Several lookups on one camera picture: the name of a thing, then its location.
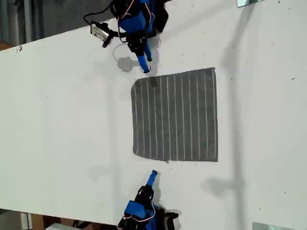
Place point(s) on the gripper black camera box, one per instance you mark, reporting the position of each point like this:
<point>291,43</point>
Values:
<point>171,219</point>
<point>99,32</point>

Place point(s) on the white post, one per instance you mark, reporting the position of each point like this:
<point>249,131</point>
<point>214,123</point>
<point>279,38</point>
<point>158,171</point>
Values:
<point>26,221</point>

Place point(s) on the grey white-striped square towel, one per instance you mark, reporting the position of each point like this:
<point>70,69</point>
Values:
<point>175,117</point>

